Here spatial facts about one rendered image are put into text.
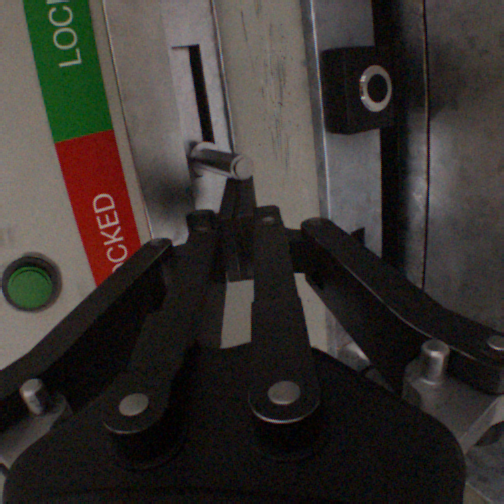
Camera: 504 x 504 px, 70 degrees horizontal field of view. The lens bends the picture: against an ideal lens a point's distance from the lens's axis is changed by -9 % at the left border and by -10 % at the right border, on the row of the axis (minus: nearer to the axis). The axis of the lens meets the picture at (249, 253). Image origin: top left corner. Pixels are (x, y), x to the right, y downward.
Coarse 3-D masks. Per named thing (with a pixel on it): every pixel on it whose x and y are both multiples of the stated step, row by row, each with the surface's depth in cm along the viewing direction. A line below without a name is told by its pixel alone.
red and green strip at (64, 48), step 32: (32, 0) 18; (64, 0) 18; (32, 32) 18; (64, 32) 19; (64, 64) 19; (96, 64) 20; (64, 96) 20; (96, 96) 21; (64, 128) 21; (96, 128) 21; (64, 160) 21; (96, 160) 22; (96, 192) 23; (96, 224) 23; (128, 224) 24; (96, 256) 24; (128, 256) 25
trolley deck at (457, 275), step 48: (432, 0) 24; (480, 0) 21; (432, 48) 26; (480, 48) 23; (432, 96) 27; (480, 96) 24; (432, 144) 29; (480, 144) 25; (432, 192) 30; (480, 192) 26; (432, 240) 32; (480, 240) 28; (432, 288) 33; (480, 288) 29
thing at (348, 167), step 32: (320, 0) 24; (352, 0) 26; (320, 32) 25; (352, 32) 27; (320, 64) 26; (320, 96) 27; (320, 128) 28; (320, 160) 29; (352, 160) 30; (320, 192) 31; (352, 192) 31; (352, 224) 32
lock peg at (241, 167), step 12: (204, 144) 25; (192, 156) 24; (204, 156) 24; (216, 156) 22; (228, 156) 21; (240, 156) 21; (192, 168) 25; (204, 168) 24; (216, 168) 22; (228, 168) 21; (240, 168) 21; (252, 168) 21; (240, 180) 21
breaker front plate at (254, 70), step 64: (0, 0) 17; (192, 0) 21; (256, 0) 24; (0, 64) 18; (256, 64) 25; (0, 128) 19; (256, 128) 27; (0, 192) 20; (64, 192) 22; (128, 192) 24; (256, 192) 28; (0, 256) 21; (64, 256) 23; (0, 320) 22; (320, 320) 35
